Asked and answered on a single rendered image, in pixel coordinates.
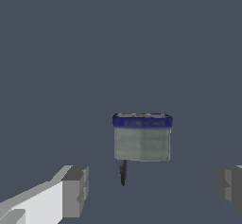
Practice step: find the grey tub with blue lid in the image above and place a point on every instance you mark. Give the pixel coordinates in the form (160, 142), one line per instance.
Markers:
(141, 138)

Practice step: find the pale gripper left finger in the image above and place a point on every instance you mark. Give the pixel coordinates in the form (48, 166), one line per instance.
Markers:
(47, 199)

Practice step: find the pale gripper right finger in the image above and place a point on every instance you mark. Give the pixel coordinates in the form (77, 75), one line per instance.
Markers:
(231, 185)

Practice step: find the small dark grey peg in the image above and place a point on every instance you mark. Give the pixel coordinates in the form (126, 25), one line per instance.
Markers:
(123, 172)

